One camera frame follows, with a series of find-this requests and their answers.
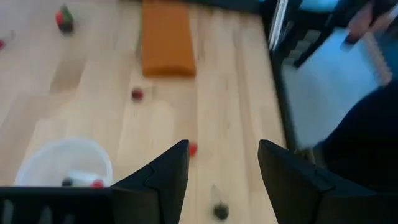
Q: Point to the person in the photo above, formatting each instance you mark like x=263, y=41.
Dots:
x=367, y=140

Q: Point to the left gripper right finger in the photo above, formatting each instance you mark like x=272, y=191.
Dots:
x=298, y=193

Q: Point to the red berry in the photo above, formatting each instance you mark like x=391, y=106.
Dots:
x=97, y=184

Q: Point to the clear plastic tub container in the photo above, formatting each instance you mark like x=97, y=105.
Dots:
x=37, y=165

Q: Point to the small red and dark fruit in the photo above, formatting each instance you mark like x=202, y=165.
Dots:
x=65, y=23

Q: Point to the person's hand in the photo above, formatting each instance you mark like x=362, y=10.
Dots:
x=360, y=23

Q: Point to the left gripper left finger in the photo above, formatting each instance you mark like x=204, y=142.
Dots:
x=161, y=186

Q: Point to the dark berry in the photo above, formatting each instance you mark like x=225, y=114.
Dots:
x=66, y=182

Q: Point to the orange folded cloth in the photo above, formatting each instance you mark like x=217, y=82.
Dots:
x=168, y=40

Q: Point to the red raspberry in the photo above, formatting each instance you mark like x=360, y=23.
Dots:
x=193, y=150

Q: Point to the white spiral notebook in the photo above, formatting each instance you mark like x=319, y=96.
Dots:
x=326, y=87

